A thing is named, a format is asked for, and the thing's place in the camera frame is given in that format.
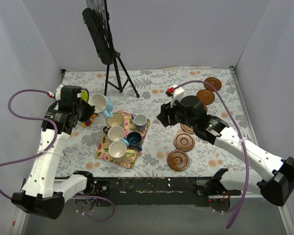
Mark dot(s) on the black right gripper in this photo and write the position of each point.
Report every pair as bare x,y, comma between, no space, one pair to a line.
167,115

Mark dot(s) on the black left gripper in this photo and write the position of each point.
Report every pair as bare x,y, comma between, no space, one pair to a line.
87,111

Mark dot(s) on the brown wooden coaster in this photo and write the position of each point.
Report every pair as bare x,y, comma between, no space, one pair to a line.
205,108
187,129
206,96
212,84
184,141
178,160

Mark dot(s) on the white mug light blue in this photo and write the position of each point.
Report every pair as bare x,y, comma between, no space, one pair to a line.
103,105

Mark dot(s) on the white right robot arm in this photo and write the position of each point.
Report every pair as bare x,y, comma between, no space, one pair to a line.
275,179

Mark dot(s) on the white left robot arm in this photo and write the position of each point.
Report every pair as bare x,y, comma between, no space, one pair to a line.
39,195

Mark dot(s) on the small grey patterned cup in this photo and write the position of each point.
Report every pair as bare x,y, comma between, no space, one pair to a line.
140,122

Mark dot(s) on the colourful toy blocks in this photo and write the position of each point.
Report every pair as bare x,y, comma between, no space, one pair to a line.
90,120

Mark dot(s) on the floral table cloth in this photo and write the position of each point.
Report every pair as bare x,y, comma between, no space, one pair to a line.
145,96

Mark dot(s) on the cream enamel mug dark rim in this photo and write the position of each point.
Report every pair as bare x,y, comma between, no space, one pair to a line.
116,120

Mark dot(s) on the floral serving tray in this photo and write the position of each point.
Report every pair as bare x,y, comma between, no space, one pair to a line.
129,126

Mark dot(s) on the dark blue mug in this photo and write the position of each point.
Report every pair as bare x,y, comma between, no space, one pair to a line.
135,140

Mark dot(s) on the black tripod stand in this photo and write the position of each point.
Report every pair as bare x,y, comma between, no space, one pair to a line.
116,56

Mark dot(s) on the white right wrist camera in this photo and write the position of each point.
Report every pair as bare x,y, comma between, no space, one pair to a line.
175,93

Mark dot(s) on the white mug blue handle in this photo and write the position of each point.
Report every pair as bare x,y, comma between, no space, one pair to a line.
117,133

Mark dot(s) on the white mug green handle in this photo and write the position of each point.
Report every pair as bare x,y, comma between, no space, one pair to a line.
119,152

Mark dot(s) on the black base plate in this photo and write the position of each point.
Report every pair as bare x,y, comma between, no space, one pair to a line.
148,191

